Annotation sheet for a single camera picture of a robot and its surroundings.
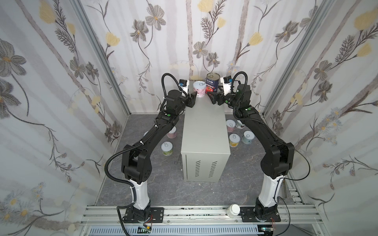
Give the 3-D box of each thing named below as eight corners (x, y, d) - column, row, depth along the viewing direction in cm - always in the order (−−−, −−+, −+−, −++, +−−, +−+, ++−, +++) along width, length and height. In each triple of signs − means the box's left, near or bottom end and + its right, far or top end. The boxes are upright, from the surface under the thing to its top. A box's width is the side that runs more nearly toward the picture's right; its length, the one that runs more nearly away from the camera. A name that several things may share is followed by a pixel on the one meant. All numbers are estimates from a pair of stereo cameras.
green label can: (161, 156, 98) (159, 151, 93) (162, 146, 103) (161, 141, 98) (172, 156, 98) (171, 151, 93) (173, 146, 103) (172, 141, 98)
